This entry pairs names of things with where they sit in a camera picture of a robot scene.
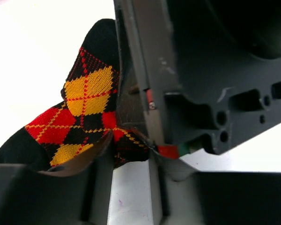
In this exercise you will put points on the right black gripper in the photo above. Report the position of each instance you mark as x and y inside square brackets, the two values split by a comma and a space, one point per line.
[199, 73]

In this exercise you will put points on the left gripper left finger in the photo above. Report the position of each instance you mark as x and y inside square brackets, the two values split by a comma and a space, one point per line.
[98, 162]

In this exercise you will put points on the red orange argyle sock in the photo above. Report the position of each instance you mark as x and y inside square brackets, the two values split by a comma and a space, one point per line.
[86, 113]

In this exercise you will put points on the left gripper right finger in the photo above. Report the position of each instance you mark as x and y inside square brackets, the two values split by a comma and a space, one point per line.
[170, 189]

